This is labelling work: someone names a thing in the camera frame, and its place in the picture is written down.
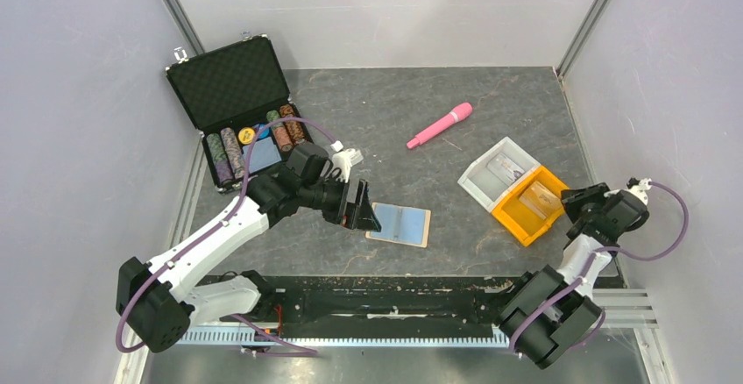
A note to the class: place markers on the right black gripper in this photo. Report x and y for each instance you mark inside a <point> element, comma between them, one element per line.
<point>573,198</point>

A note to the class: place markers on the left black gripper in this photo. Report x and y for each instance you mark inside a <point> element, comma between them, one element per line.
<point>364,219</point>

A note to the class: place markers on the beige card holder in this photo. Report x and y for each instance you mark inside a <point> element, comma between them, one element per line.
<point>401,225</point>

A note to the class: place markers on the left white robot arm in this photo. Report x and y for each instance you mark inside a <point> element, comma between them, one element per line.
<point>162,298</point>

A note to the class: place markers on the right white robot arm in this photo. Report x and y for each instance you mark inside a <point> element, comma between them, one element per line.
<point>547,312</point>

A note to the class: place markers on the card in orange bin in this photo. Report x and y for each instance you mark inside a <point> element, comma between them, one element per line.
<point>539,199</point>

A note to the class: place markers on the card in white bin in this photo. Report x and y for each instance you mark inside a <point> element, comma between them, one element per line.
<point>505,168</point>

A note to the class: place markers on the blue card deck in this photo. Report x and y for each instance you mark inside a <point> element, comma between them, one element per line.
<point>264,154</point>

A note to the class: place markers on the orange plastic bin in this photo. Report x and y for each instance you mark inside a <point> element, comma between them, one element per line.
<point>519,220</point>

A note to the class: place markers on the orange black chip stack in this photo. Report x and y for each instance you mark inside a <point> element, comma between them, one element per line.
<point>294,128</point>

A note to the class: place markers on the white plastic bin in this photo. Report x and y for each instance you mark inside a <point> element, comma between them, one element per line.
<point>484,187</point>

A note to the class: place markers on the green red chip stack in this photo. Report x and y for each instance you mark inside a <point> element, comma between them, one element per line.
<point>279,132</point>

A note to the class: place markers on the blue dealer chip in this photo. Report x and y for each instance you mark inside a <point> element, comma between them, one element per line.
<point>262,132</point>

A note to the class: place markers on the yellow dealer chip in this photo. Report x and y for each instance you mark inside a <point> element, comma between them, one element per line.
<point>246,136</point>

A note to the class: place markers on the pink toy microphone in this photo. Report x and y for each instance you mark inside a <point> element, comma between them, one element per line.
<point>454,116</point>

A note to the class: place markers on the green purple chip stack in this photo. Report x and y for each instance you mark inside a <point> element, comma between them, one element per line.
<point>220,160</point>

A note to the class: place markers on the purple grey chip stack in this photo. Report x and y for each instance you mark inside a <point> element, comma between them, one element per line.
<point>234,152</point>

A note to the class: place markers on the black poker chip case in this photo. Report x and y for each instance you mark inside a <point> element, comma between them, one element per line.
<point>234,86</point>

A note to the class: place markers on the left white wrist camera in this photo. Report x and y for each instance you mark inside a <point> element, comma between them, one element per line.
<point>343,160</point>

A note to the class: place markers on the white slotted cable duct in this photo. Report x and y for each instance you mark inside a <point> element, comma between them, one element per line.
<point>245,336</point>

